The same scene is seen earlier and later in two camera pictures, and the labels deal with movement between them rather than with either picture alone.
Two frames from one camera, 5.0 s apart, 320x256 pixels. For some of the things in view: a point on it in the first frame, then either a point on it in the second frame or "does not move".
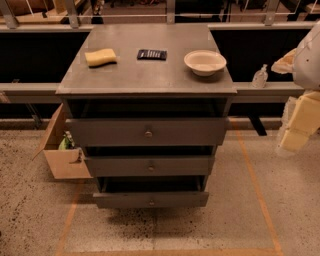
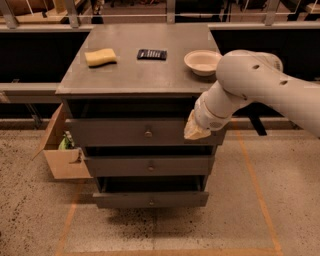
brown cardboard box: x=65 y=163 does not move
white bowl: x=205 y=62 does not move
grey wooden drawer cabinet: x=147 y=103 does not move
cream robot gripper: x=308 y=65 -> x=207 y=117
